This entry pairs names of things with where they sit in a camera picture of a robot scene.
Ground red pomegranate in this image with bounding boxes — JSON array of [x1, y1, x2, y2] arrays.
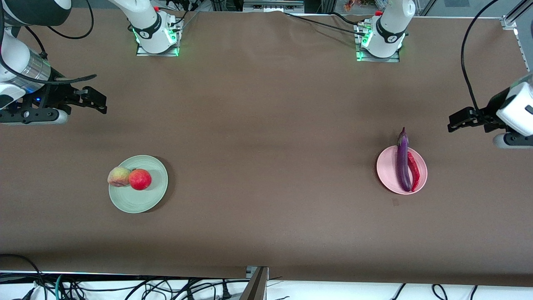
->
[[128, 168, 152, 191]]

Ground long purple eggplant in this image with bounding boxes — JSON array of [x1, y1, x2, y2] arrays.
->
[[396, 127, 413, 193]]

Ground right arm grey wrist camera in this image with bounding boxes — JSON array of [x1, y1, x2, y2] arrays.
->
[[0, 109, 70, 125]]

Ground aluminium edge rail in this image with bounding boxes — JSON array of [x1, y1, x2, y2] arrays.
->
[[516, 27, 533, 75]]

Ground yellow-pink peach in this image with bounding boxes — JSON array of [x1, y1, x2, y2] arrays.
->
[[107, 166, 133, 188]]

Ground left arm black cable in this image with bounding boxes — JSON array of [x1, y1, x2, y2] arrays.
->
[[460, 0, 500, 113]]

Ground grey metal equipment box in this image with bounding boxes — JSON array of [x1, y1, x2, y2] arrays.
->
[[243, 0, 305, 13]]

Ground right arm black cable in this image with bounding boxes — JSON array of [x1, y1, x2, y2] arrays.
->
[[0, 0, 97, 86]]

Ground light green round plate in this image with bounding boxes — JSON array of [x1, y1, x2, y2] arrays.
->
[[108, 155, 169, 214]]

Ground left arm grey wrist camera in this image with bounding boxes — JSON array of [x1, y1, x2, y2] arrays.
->
[[493, 132, 533, 150]]

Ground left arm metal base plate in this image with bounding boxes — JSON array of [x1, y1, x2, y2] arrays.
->
[[356, 19, 406, 63]]

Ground black looping floor cable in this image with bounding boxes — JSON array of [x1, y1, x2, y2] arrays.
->
[[0, 253, 47, 300]]

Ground thin black table cable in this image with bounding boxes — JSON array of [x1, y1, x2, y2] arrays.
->
[[283, 12, 367, 36]]

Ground red chili pepper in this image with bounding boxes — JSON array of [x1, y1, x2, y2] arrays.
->
[[407, 151, 421, 192]]

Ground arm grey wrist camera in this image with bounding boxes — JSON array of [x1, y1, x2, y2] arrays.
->
[[493, 132, 533, 150], [0, 109, 70, 125]]

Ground pink round plate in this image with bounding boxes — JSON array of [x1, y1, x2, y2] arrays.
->
[[376, 145, 428, 195]]

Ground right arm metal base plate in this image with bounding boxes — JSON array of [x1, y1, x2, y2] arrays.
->
[[136, 12, 182, 57]]

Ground brown table cover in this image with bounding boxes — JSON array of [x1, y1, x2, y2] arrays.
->
[[0, 7, 533, 288]]

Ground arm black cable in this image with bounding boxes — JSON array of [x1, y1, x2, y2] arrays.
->
[[460, 0, 500, 113], [0, 0, 97, 86]]

